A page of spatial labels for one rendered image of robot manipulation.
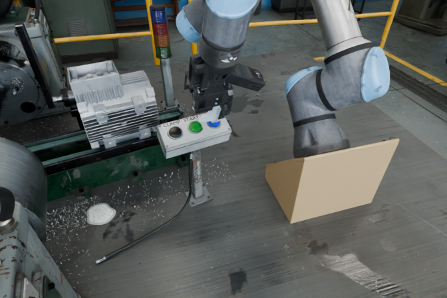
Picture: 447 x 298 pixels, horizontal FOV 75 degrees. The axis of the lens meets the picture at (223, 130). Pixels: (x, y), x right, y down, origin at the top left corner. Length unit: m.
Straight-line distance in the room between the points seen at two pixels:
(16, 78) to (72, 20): 2.89
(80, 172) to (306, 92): 0.68
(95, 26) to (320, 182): 3.50
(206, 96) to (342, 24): 0.39
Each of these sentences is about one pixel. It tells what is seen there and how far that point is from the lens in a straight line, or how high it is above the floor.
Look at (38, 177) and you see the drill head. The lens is 0.69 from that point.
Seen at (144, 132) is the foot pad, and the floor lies 0.98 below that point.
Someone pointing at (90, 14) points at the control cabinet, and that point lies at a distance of 3.91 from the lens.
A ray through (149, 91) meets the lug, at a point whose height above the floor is 1.08.
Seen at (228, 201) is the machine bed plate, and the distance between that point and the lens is 0.88.
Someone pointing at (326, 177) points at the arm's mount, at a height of 0.96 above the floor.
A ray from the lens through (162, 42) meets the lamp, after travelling 1.17.
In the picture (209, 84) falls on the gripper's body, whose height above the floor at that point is 1.21.
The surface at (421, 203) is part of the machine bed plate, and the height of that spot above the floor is 0.80.
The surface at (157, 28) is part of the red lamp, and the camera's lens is 1.15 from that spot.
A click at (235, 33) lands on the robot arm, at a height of 1.33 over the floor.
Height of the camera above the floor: 1.48
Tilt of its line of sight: 36 degrees down
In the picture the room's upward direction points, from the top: straight up
